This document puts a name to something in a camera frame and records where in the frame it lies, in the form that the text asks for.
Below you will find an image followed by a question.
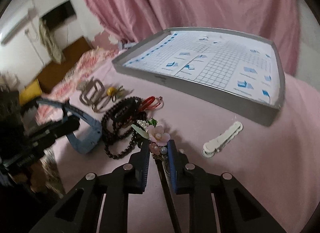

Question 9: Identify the light blue smart watch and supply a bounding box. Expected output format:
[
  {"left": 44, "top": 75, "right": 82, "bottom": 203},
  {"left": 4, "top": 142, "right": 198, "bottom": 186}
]
[{"left": 36, "top": 98, "right": 102, "bottom": 154}]

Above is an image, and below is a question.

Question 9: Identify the white scalloped hair clip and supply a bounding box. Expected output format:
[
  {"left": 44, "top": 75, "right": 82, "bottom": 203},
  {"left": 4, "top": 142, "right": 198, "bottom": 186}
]
[{"left": 202, "top": 121, "right": 244, "bottom": 158}]

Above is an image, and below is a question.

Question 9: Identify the beige claw hair clip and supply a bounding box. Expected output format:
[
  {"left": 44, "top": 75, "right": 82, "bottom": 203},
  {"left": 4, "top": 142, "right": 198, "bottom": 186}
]
[{"left": 76, "top": 77, "right": 105, "bottom": 113}]

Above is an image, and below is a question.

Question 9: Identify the dark beaded necklace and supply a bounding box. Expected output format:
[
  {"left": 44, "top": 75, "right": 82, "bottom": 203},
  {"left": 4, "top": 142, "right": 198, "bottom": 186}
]
[{"left": 100, "top": 96, "right": 148, "bottom": 160}]

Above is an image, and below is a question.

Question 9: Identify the yellow bead hair tie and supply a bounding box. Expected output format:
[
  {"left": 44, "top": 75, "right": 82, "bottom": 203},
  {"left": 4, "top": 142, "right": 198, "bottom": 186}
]
[{"left": 107, "top": 85, "right": 129, "bottom": 103}]

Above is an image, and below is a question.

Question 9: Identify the red cord bracelet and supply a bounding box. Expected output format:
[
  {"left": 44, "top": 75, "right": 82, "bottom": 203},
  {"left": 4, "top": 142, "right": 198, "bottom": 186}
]
[{"left": 139, "top": 95, "right": 164, "bottom": 112}]

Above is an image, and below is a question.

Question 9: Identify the floral pink quilt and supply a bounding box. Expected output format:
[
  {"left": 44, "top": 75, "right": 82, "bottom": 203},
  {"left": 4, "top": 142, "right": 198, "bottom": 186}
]
[{"left": 35, "top": 47, "right": 119, "bottom": 126}]

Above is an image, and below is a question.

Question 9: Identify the yellow pillow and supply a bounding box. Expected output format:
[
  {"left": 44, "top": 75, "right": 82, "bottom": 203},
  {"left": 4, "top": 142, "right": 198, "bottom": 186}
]
[{"left": 19, "top": 79, "right": 43, "bottom": 106}]

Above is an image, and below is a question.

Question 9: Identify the pink bed sheet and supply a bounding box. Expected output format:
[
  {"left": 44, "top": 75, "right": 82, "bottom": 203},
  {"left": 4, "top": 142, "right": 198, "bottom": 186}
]
[{"left": 53, "top": 61, "right": 319, "bottom": 232}]

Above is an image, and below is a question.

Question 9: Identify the brown wooden headboard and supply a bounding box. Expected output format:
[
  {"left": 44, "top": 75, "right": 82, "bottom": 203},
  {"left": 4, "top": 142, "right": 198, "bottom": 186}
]
[{"left": 36, "top": 37, "right": 91, "bottom": 94}]

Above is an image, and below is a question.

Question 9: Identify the hanging beige cloth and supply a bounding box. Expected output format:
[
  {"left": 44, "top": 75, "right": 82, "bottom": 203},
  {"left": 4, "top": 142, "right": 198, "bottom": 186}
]
[{"left": 39, "top": 18, "right": 66, "bottom": 64}]

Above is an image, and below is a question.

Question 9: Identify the grey tray with grid paper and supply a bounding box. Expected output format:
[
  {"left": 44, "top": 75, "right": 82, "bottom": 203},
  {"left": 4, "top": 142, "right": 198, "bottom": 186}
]
[{"left": 112, "top": 27, "right": 285, "bottom": 126}]

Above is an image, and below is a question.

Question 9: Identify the pink curtain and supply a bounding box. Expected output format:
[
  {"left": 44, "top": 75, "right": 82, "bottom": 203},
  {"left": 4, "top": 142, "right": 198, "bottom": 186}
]
[{"left": 84, "top": 0, "right": 300, "bottom": 75}]

